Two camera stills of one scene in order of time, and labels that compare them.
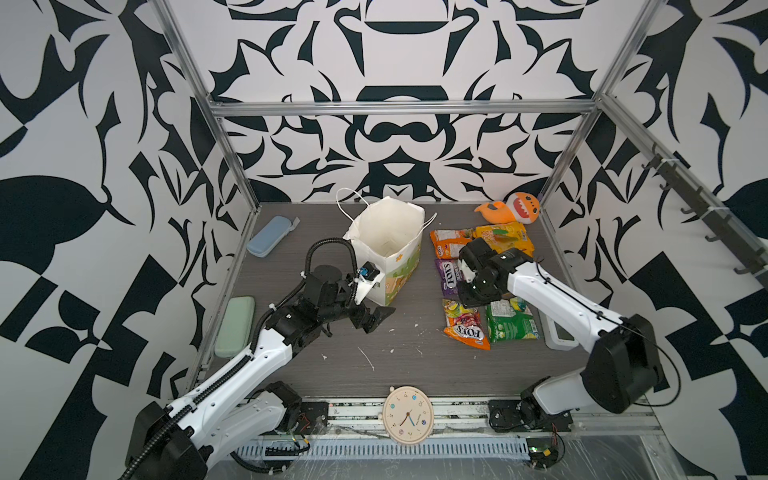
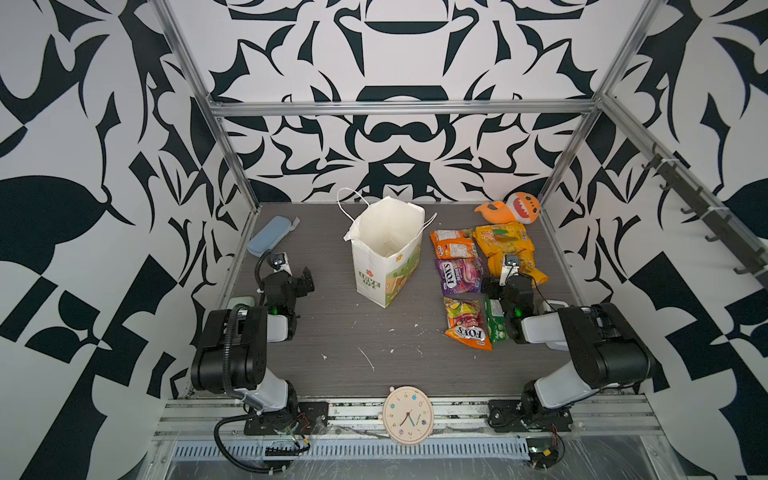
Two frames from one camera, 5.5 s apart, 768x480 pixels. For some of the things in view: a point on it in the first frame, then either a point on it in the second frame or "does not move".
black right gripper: [467, 301] → [494, 293]
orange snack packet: [449, 243] does not move
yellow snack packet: [504, 236] does not move
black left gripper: [359, 316] → [306, 281]
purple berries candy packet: [450, 276] does not move
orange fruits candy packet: [465, 323] does not move
